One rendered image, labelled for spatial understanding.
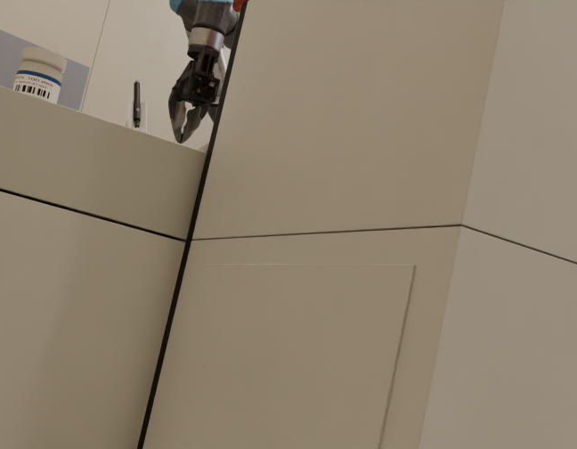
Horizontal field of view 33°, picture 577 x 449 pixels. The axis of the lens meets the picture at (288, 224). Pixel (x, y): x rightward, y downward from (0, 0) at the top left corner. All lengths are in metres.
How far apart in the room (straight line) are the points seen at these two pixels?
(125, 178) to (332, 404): 0.61
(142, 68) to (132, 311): 9.35
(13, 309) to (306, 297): 0.50
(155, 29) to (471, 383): 10.13
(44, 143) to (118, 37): 9.22
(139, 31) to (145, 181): 9.34
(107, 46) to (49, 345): 9.20
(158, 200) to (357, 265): 0.55
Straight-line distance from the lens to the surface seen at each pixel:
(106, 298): 1.50
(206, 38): 2.19
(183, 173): 1.55
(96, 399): 1.51
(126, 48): 10.73
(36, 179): 1.48
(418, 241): 0.98
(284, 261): 1.22
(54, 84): 1.59
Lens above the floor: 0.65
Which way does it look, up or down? 9 degrees up
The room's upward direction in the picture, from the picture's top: 12 degrees clockwise
